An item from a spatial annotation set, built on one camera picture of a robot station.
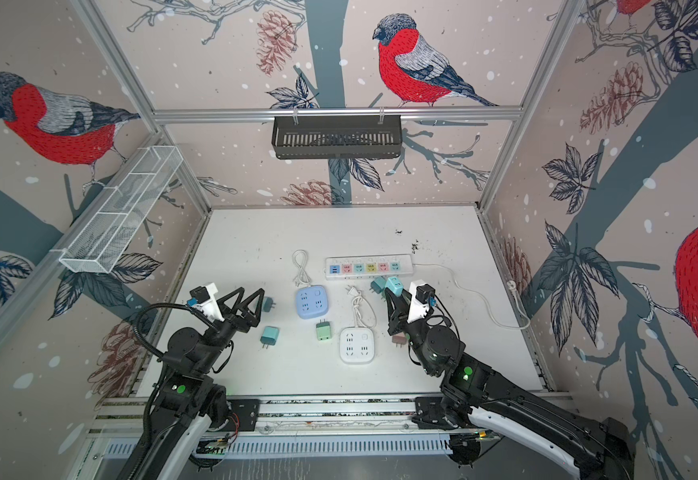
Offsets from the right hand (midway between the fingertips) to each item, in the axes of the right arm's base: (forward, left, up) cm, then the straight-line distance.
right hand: (387, 293), depth 71 cm
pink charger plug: (-2, -4, -23) cm, 23 cm away
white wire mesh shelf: (+8, +70, +11) cm, 71 cm away
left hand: (-1, +33, 0) cm, 33 cm away
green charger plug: (-1, +18, -22) cm, 28 cm away
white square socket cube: (-5, +8, -20) cm, 22 cm away
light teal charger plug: (+1, -2, +3) cm, 4 cm away
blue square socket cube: (+7, +22, -18) cm, 30 cm away
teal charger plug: (-4, +34, -20) cm, 39 cm away
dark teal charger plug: (+14, +2, -20) cm, 25 cm away
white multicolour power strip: (+22, +4, -20) cm, 30 cm away
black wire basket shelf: (+60, +17, +6) cm, 63 cm away
